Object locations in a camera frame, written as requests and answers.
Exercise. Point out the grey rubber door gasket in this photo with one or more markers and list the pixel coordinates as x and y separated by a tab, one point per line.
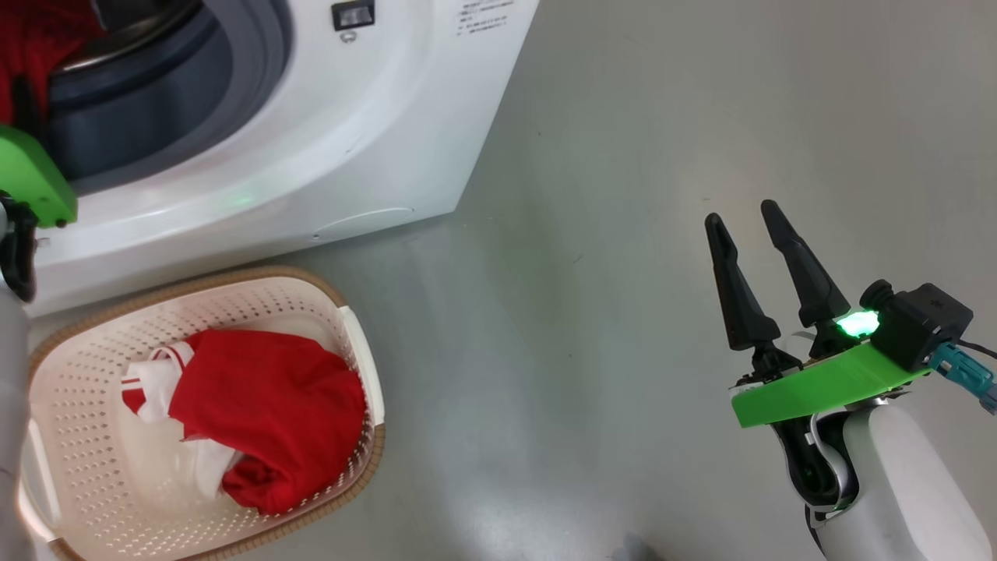
156	117

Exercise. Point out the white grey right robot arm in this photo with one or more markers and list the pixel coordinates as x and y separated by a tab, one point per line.
919	483

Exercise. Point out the cream perforated basket brown rim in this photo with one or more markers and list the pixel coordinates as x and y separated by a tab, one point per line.
86	405

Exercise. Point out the red garment with white trim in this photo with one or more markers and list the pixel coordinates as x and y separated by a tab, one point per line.
273	405

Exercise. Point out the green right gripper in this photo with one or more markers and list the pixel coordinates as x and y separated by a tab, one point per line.
826	386

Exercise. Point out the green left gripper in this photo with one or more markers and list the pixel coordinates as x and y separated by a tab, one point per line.
31	183

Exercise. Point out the white front-load washing machine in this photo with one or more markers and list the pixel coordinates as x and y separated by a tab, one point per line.
350	156

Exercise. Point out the black door latch socket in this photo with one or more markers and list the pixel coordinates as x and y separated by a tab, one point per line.
353	14

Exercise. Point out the round drain filter cover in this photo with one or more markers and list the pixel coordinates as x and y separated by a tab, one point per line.
366	224

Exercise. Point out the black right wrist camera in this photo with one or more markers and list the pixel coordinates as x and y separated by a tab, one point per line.
923	323

